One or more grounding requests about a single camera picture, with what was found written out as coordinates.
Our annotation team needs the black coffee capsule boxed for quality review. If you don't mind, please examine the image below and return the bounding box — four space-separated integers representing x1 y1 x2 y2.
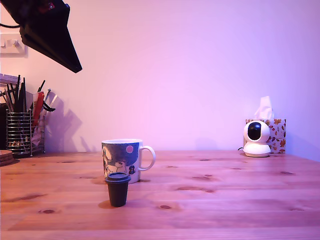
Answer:
104 172 132 208

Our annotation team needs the black flat spatula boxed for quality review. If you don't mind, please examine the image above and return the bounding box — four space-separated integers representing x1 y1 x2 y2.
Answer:
16 74 27 113

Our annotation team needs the white crumpled packet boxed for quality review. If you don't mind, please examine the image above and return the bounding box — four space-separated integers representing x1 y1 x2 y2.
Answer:
32 122 44 149

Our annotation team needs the dark object behind rack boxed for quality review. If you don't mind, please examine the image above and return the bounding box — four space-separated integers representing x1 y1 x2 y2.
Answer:
0 103 8 150

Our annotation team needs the cork coaster stack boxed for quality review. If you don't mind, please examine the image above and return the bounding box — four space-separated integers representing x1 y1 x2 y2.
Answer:
0 149 13 167

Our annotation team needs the white mug with cartoon print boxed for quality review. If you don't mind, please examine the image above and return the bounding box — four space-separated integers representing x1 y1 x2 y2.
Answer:
101 138 157 185

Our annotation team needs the white tissue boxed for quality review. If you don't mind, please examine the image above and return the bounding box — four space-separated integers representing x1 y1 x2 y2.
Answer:
253 95 275 120

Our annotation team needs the leaf print tissue box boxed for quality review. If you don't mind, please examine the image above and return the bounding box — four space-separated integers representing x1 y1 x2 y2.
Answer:
245 118 287 154

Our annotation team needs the white wall switch plate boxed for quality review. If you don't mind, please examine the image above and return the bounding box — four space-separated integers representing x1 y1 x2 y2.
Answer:
0 33 29 58

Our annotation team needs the red handled utensil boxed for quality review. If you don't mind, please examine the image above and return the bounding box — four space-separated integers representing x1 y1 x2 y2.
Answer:
31 91 45 127

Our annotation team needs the black handled peeler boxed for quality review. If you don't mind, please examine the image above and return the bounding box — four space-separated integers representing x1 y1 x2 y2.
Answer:
42 87 57 113

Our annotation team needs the wire utensil rack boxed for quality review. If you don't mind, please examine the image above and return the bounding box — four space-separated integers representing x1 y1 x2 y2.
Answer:
6 111 46 157

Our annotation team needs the small white round camera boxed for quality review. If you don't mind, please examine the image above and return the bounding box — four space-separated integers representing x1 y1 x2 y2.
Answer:
243 120 272 158

